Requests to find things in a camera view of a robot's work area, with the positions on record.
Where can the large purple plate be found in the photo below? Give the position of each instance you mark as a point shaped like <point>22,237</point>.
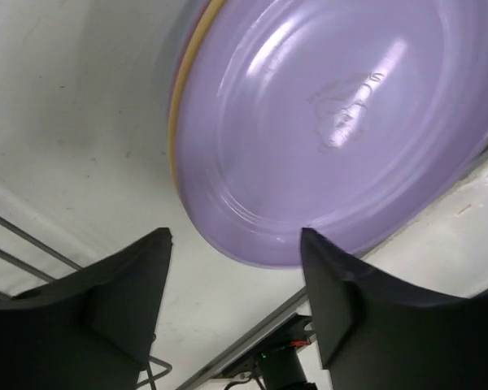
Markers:
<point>348,117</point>

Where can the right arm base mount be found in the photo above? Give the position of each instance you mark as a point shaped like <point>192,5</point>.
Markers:
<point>295,332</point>

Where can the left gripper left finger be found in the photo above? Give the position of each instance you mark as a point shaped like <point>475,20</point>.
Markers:
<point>73,325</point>

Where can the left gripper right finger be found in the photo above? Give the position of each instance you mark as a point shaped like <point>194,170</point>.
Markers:
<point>376,331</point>

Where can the beige plate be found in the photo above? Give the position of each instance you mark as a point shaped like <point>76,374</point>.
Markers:
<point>174,110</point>

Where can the lilac plate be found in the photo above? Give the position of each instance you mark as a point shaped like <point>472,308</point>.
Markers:
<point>197,17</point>

